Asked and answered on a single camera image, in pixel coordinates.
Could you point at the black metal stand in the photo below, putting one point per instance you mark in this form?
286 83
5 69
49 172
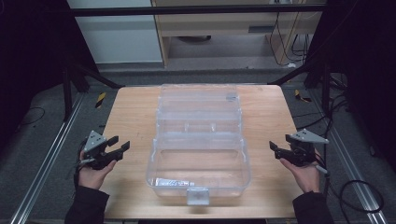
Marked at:
323 81
70 90

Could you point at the black curtain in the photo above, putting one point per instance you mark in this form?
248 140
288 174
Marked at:
364 77
28 62

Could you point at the person's left hand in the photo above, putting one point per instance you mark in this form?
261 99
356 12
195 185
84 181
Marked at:
91 177

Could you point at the aluminium floor rail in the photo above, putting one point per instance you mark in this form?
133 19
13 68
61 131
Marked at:
46 161
351 168

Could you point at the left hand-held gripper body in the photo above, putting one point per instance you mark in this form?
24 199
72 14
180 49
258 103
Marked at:
93 143

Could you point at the light wooden desk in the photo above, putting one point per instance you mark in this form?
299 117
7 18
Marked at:
218 26

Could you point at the clear plastic storage box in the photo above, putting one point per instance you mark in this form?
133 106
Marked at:
199 161

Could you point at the white cabinet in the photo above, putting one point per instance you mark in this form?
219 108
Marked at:
118 40

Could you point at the black horizontal frame bar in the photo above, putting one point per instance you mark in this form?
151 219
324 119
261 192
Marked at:
199 10

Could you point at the person's right hand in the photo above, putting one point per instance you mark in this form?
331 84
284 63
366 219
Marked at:
306 177

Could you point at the white tube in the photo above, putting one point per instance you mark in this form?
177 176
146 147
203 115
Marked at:
172 182

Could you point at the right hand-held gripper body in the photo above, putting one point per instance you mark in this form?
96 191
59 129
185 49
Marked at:
303 146

